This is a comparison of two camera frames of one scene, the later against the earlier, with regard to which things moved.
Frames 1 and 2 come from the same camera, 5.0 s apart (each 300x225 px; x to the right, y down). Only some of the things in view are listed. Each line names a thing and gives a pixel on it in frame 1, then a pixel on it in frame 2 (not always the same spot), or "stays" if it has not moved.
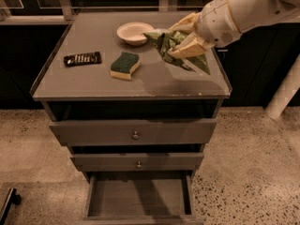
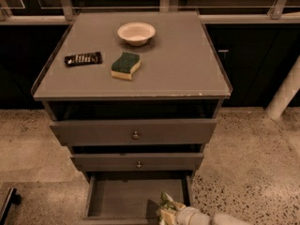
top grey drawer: x=131 y=132 stays
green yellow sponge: x=125 y=66 stays
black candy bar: x=82 y=59 stays
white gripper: x=216 y=23 to x=185 y=217
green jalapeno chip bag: x=167 y=40 to x=166 y=202
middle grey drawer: x=167 y=161 stays
